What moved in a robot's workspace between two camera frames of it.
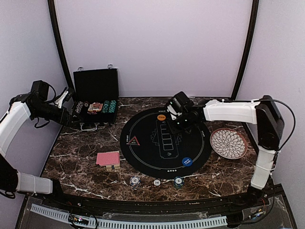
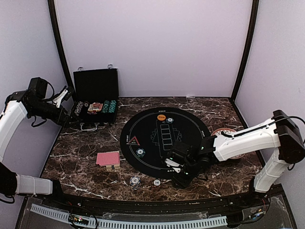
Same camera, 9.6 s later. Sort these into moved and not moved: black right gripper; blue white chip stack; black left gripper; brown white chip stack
Moved: black right gripper
Not moved: black left gripper; brown white chip stack; blue white chip stack
